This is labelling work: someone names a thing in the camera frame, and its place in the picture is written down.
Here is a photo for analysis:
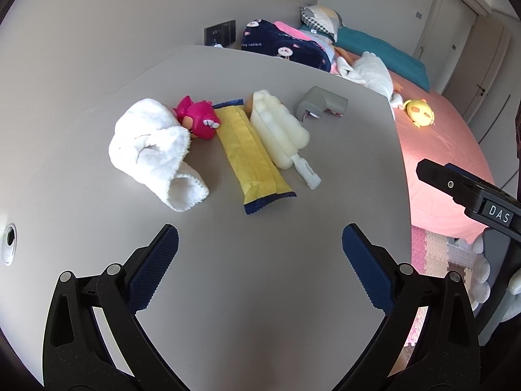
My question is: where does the person's right hand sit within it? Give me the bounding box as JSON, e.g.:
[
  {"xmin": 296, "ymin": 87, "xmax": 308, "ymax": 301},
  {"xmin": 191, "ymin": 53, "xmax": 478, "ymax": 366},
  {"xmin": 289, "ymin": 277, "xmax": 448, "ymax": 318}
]
[{"xmin": 468, "ymin": 234, "xmax": 491, "ymax": 306}]

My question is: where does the checked pillow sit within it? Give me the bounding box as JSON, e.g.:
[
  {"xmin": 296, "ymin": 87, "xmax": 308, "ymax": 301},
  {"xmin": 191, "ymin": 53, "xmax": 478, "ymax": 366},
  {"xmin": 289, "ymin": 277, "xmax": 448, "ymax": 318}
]
[{"xmin": 300, "ymin": 5, "xmax": 345, "ymax": 42}]

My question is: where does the white door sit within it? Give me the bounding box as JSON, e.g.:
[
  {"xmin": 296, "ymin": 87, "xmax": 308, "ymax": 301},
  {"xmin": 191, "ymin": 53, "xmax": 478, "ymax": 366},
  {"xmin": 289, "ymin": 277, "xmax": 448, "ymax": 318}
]
[{"xmin": 413, "ymin": 0, "xmax": 479, "ymax": 94}]

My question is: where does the white towel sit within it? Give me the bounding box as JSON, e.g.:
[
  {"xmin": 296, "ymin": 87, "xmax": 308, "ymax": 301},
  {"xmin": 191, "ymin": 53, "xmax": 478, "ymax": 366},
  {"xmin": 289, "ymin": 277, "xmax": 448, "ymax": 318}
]
[{"xmin": 108, "ymin": 98, "xmax": 210, "ymax": 212}]

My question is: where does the grey plastic holder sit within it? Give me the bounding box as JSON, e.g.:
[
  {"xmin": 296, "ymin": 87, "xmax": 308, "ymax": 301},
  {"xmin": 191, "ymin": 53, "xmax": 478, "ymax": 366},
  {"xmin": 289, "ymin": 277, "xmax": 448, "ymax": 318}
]
[{"xmin": 296, "ymin": 86, "xmax": 349, "ymax": 122}]

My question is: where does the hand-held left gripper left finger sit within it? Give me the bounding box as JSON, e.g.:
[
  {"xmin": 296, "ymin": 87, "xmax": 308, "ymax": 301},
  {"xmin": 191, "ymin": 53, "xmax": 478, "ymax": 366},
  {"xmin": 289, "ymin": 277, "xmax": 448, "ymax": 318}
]
[{"xmin": 43, "ymin": 223, "xmax": 192, "ymax": 391}]

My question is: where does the teal pillow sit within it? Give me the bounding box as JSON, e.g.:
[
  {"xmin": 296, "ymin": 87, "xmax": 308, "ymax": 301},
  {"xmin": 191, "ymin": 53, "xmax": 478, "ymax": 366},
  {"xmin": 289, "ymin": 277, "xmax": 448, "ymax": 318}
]
[{"xmin": 336, "ymin": 26, "xmax": 431, "ymax": 92}]

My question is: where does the yellow duck plush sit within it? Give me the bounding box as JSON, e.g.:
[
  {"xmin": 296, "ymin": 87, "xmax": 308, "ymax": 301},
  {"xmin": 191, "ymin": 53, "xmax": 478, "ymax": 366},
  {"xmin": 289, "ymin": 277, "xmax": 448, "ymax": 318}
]
[{"xmin": 403, "ymin": 98, "xmax": 435, "ymax": 128}]

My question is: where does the silver cable grommet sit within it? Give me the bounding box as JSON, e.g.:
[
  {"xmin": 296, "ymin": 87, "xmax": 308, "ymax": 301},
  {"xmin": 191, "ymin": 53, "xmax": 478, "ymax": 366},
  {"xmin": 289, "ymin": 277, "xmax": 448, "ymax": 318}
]
[{"xmin": 1, "ymin": 223, "xmax": 19, "ymax": 267}]

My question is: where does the navy printed blanket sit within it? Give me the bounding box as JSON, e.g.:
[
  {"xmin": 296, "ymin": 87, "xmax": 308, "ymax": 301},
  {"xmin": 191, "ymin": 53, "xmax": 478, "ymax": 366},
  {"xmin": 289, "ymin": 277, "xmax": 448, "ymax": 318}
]
[{"xmin": 240, "ymin": 19, "xmax": 332, "ymax": 73}]

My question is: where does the bed with pink sheet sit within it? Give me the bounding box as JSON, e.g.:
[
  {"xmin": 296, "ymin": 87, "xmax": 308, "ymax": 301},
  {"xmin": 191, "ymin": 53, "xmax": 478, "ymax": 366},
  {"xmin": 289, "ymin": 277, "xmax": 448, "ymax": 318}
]
[{"xmin": 387, "ymin": 73, "xmax": 499, "ymax": 239}]

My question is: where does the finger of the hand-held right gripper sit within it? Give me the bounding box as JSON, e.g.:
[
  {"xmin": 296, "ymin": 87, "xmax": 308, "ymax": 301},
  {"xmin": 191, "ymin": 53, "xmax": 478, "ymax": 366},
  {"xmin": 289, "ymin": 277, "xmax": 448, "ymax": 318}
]
[{"xmin": 416, "ymin": 158, "xmax": 485, "ymax": 212}]

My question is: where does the white foam brush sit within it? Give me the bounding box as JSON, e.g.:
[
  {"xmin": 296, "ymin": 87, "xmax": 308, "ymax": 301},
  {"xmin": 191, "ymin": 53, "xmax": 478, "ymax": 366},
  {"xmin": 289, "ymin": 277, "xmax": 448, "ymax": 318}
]
[{"xmin": 249, "ymin": 91, "xmax": 322, "ymax": 190}]

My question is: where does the pink plastic toy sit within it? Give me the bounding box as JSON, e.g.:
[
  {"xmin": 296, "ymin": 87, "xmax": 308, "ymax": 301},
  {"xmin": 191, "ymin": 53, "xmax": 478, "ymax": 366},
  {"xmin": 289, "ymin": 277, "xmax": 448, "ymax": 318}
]
[{"xmin": 173, "ymin": 95, "xmax": 221, "ymax": 140}]

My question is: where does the yellow snack wrapper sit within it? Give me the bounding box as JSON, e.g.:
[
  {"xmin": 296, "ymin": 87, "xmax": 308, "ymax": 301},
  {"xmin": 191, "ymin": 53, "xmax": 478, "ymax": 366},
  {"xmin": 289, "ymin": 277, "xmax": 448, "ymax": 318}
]
[{"xmin": 212, "ymin": 98, "xmax": 296, "ymax": 215}]

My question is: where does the black wall socket panel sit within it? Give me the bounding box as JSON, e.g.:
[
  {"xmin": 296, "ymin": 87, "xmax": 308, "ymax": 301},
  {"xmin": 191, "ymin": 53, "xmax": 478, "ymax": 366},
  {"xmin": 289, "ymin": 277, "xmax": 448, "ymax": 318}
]
[{"xmin": 204, "ymin": 20, "xmax": 237, "ymax": 46}]

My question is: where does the white goose plush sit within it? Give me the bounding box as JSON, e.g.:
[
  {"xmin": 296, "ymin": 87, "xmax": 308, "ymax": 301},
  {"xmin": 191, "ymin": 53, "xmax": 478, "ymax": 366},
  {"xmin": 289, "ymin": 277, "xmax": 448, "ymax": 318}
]
[{"xmin": 334, "ymin": 47, "xmax": 403, "ymax": 109}]

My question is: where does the white wardrobe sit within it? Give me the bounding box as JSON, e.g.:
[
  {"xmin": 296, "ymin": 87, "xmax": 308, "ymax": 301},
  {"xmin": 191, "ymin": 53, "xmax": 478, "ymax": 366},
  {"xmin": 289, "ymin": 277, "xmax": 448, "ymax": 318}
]
[{"xmin": 444, "ymin": 20, "xmax": 521, "ymax": 143}]

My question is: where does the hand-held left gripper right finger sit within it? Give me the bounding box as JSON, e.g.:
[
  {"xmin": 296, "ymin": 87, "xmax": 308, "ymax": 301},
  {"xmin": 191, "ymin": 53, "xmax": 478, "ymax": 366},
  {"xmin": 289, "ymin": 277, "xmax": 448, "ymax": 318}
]
[{"xmin": 334, "ymin": 223, "xmax": 481, "ymax": 391}]

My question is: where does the pink blanket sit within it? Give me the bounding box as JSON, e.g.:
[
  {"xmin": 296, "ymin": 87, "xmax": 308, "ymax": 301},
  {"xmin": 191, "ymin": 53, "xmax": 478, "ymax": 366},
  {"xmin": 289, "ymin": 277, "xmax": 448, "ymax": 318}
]
[{"xmin": 273, "ymin": 21, "xmax": 314, "ymax": 41}]

